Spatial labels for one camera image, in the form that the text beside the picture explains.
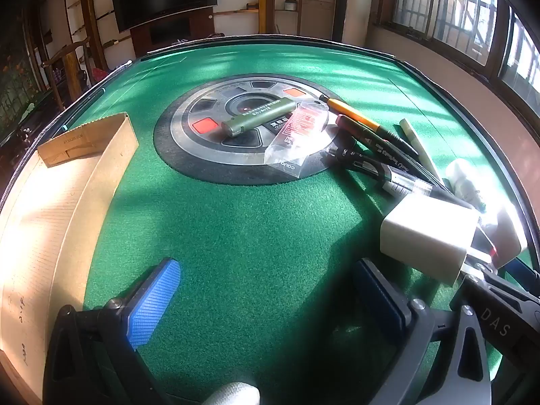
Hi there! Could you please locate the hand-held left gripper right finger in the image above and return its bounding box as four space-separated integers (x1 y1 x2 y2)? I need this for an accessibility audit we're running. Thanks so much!
353 257 495 405

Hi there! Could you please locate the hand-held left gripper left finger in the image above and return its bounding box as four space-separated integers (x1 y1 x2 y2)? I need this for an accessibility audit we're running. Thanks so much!
43 257 182 405

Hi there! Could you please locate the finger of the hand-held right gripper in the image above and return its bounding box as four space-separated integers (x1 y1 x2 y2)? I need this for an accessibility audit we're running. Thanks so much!
502 255 540 294
449 268 540 376

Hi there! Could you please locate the white USB charger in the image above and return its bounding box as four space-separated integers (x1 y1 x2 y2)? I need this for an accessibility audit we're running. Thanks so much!
380 196 486 288

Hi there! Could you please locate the cardboard box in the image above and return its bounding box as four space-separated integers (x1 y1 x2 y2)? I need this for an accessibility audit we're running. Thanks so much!
0 112 140 405

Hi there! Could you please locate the black and clear pen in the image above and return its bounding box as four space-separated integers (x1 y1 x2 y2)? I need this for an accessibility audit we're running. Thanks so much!
323 143 439 199

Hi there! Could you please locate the black marker with red caps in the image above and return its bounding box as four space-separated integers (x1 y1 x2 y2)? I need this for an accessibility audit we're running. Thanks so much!
336 114 448 190

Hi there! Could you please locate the clear packet with red label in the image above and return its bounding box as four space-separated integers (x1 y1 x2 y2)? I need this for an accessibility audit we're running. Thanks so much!
264 99 330 179

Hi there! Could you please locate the orange pen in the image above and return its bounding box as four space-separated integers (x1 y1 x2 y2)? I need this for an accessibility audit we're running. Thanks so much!
318 95 420 157

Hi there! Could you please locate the olive green tube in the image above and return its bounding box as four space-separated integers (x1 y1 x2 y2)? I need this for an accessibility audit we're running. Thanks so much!
221 98 295 137

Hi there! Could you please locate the white power adapter block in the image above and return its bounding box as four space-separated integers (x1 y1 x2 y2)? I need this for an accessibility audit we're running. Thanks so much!
479 202 529 268

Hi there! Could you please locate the white bottle with floral print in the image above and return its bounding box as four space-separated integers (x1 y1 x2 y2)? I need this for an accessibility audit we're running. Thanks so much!
445 158 486 212

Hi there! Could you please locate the round table centre panel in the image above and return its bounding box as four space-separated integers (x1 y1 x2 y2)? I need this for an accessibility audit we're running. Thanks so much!
153 73 343 185

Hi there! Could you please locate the cream flat stick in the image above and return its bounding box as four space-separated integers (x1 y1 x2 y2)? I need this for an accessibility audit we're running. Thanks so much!
399 119 443 182

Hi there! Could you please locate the narrow barred window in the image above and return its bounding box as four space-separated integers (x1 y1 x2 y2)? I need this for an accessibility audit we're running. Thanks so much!
498 6 540 93

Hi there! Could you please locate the wooden chair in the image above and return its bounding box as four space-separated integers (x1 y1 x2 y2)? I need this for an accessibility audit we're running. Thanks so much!
40 36 100 110

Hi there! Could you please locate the dark wooden television cabinet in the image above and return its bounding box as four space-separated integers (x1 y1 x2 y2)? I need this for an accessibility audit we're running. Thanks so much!
130 12 216 57

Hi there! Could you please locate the large barred window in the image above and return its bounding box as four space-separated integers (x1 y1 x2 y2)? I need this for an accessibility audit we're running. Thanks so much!
390 0 501 68

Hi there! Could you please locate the dark floral wall painting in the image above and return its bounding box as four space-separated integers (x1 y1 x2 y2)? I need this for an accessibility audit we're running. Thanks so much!
0 21 47 136

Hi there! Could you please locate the wooden wall shelf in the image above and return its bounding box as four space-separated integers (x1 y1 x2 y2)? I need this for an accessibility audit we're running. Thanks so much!
274 0 303 36

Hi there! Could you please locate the yellow post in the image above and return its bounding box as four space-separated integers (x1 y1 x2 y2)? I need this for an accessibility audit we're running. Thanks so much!
257 0 270 36

